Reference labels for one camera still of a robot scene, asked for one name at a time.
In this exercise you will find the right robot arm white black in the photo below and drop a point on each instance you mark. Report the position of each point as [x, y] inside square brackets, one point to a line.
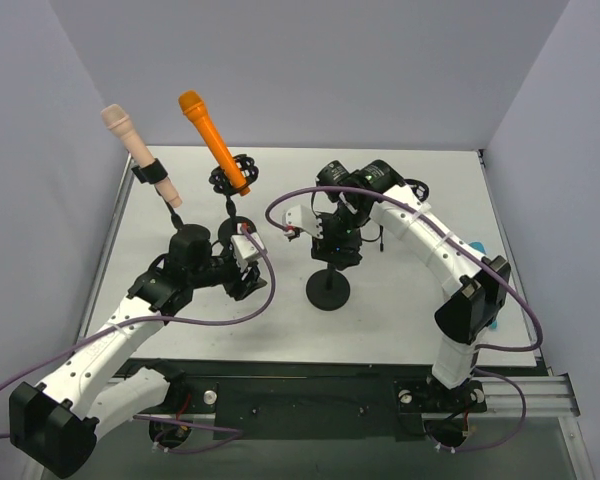
[473, 285]

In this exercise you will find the black stand with beige microphone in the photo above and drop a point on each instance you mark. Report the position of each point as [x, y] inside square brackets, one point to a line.
[152, 174]

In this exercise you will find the aluminium frame rail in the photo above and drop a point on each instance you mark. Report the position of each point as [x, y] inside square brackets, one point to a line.
[547, 394]

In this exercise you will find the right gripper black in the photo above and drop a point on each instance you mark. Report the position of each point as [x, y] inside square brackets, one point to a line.
[335, 252]

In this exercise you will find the black tripod shock mount stand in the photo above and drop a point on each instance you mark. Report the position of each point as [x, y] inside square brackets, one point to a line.
[420, 190]

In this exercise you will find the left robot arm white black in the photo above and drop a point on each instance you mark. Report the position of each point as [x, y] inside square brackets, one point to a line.
[59, 420]

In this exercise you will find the orange microphone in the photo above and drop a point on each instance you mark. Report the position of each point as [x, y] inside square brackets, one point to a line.
[195, 110]

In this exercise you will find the cyan microphone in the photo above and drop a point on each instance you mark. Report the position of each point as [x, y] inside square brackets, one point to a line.
[478, 246]

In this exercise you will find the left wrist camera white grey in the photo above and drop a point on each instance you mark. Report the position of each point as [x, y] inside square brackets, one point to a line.
[246, 249]

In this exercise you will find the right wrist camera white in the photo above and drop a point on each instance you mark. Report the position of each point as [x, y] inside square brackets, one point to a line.
[301, 219]

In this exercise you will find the black round base clip stand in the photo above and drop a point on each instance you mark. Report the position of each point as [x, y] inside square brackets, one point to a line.
[327, 289]

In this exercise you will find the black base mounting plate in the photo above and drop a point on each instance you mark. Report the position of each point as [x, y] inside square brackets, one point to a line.
[315, 401]

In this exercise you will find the beige microphone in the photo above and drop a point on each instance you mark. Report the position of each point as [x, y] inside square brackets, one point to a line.
[119, 123]

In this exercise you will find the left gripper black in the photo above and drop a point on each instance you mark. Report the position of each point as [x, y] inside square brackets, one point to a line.
[247, 284]

